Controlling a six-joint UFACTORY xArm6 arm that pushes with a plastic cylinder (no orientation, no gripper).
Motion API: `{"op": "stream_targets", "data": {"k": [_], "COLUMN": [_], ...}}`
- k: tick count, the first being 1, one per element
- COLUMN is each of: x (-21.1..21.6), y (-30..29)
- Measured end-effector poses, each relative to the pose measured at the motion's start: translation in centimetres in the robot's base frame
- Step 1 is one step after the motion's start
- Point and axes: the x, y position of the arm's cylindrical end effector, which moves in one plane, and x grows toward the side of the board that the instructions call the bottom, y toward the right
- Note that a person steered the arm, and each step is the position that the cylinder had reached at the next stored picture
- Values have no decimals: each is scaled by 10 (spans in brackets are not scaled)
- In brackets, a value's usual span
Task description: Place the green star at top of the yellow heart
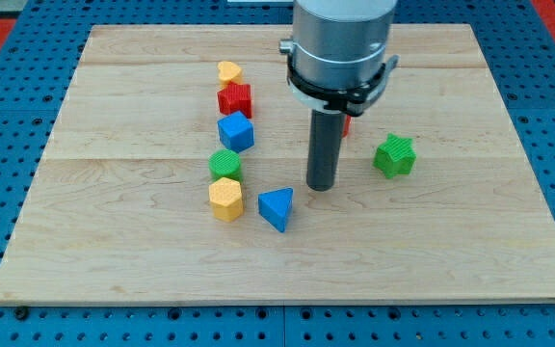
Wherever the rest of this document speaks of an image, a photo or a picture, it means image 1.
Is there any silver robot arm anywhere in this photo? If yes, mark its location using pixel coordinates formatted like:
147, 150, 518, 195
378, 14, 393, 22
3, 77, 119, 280
279, 0, 399, 117

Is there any red star block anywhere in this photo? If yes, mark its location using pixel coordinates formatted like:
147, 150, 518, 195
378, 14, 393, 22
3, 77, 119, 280
217, 83, 253, 119

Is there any yellow heart block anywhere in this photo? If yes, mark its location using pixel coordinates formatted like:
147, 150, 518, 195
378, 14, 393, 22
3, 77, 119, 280
217, 61, 243, 88

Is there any green star block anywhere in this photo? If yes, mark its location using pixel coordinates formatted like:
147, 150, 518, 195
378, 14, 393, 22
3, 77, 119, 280
373, 133, 416, 179

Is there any blue triangle block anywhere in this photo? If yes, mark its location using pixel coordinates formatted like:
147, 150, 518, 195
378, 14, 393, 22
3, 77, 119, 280
257, 187, 294, 233

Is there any green cylinder block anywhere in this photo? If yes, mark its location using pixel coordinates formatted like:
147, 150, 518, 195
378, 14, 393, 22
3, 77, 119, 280
208, 149, 243, 181

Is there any yellow hexagon block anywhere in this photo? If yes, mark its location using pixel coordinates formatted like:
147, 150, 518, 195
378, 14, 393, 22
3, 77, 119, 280
208, 177, 244, 222

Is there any blue cube block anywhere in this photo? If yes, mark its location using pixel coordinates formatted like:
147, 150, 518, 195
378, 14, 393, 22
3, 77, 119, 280
217, 111, 254, 153

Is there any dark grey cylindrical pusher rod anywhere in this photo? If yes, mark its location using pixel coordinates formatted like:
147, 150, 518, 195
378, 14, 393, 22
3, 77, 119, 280
306, 110, 346, 192

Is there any red block behind rod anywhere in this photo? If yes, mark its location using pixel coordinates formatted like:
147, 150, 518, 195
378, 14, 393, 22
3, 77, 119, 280
342, 115, 352, 138

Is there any light wooden board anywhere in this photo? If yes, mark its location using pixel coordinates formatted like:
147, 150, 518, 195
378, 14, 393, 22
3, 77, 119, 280
0, 24, 555, 307

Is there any black ring clamp bracket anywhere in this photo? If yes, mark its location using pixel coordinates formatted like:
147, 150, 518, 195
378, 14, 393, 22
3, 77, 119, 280
287, 55, 400, 117

